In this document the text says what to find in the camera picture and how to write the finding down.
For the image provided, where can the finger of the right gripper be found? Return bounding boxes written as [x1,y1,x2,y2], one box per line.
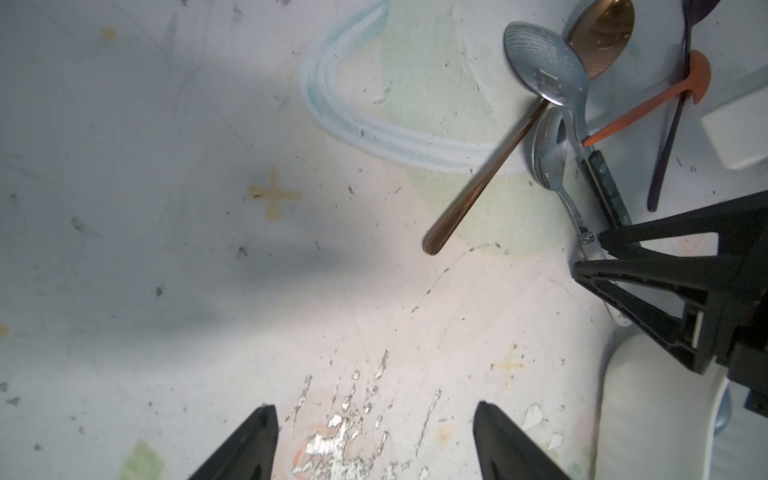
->
[598,191,767,258]
[573,256,741,374]

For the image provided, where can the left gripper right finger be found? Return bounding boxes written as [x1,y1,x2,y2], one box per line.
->
[473,401,569,480]

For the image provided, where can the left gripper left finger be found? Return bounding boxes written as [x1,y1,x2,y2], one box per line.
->
[189,404,279,480]

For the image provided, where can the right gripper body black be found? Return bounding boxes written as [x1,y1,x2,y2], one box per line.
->
[717,231,767,417]

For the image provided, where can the white plastic storage box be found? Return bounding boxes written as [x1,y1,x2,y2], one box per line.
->
[594,334,767,479]

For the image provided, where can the purple spoon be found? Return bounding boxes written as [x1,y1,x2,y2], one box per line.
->
[646,0,720,212]

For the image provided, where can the bronze brown spoon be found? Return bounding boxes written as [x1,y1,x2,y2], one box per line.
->
[422,0,635,255]

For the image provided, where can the textured steel spoon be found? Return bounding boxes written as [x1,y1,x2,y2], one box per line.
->
[503,21,594,159]

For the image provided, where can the floral table mat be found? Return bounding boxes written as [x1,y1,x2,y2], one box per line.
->
[0,0,768,480]

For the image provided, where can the orange handled spoon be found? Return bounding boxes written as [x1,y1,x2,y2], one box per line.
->
[582,50,712,147]

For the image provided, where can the black handled steel spoon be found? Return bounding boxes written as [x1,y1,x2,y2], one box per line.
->
[579,147,632,228]

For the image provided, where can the Doraemon white handled spoon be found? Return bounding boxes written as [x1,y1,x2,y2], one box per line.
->
[530,107,635,329]

